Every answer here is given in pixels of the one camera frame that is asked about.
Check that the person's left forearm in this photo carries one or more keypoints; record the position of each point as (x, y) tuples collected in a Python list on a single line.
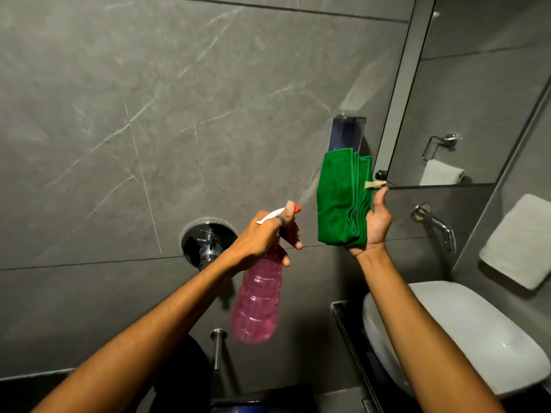
[(142, 335)]

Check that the person's left hand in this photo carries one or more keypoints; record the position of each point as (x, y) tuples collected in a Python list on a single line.
[(254, 243)]

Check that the dark glossy bin lid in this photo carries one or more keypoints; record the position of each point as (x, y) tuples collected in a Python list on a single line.
[(267, 400)]

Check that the green microfiber cloth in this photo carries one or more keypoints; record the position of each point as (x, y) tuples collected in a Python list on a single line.
[(340, 197)]

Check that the white ceramic sink basin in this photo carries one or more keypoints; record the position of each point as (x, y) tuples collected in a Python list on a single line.
[(469, 335)]

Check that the small black wall knob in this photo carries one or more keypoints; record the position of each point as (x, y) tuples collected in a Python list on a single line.
[(381, 175)]

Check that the pink spray bottle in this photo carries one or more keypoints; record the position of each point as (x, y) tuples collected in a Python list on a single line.
[(258, 301)]

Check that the person's right thumb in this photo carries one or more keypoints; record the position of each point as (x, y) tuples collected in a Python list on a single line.
[(381, 202)]

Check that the person's right hand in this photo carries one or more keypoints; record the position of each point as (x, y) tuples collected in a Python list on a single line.
[(378, 227)]

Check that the person's right forearm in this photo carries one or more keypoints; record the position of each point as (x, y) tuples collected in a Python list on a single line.
[(413, 335)]

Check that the white folded towel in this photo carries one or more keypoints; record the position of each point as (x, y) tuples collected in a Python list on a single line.
[(518, 243)]

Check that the chrome wall pipe stub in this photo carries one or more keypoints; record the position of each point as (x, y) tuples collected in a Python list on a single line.
[(217, 346)]

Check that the round chrome wall valve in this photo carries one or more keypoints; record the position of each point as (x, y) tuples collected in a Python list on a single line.
[(209, 240)]

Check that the wall mirror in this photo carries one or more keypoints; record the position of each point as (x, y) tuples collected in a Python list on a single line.
[(473, 94)]

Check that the black rounded object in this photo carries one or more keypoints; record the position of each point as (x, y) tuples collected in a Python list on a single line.
[(185, 374)]

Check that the person's left thumb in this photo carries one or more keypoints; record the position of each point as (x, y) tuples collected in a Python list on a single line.
[(285, 259)]

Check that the dark transparent wall dispenser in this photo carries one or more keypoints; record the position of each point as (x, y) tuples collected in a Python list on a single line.
[(347, 133)]

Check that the chrome wall faucet spout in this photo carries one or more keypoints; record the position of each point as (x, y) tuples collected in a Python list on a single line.
[(437, 223)]

